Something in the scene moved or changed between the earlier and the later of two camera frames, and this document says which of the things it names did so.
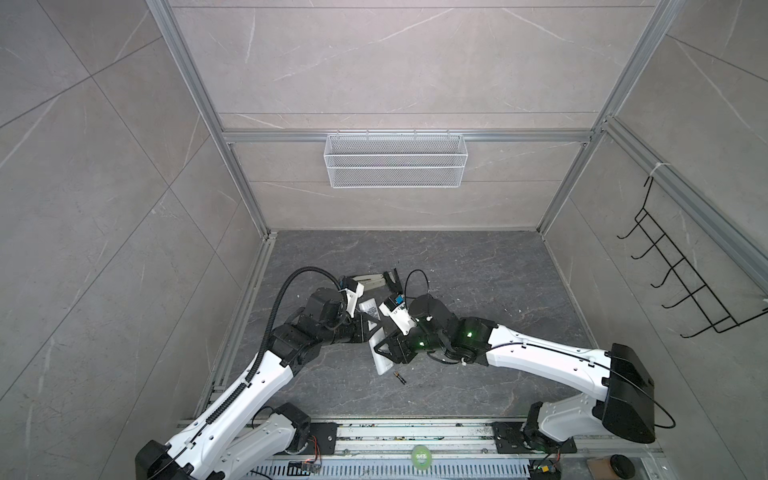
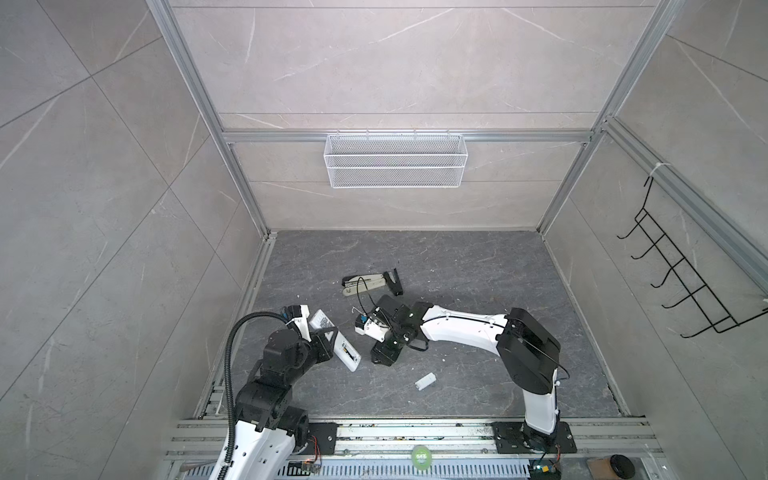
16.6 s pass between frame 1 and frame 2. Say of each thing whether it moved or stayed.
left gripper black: moved
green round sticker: stayed
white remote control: moved
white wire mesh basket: stayed
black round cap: stayed
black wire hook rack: stayed
